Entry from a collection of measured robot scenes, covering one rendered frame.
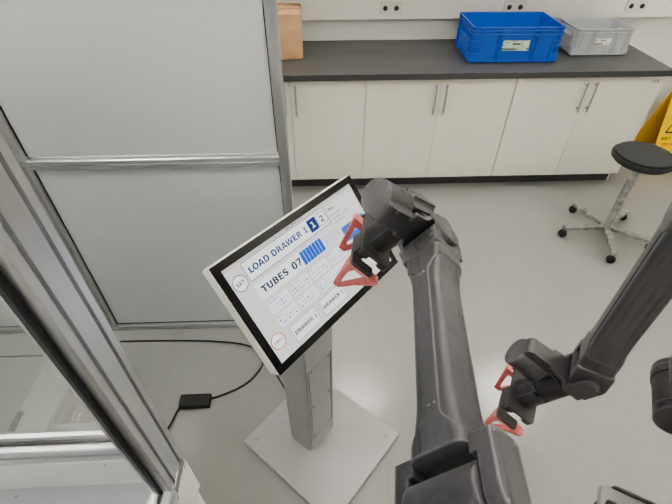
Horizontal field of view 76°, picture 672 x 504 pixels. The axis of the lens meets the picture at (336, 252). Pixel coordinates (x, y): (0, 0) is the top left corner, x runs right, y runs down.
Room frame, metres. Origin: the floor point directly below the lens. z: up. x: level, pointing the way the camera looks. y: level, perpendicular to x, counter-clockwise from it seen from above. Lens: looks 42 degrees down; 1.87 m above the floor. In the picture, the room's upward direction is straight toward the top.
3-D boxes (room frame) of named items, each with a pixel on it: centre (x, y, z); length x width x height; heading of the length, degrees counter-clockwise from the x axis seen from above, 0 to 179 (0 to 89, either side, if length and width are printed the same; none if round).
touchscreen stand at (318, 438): (0.84, 0.06, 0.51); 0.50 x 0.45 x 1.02; 51
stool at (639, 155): (2.26, -1.79, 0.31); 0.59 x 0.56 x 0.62; 2
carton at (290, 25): (3.19, 0.43, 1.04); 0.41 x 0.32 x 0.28; 92
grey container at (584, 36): (3.28, -1.82, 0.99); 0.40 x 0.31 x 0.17; 92
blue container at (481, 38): (3.18, -1.17, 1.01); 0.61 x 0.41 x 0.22; 92
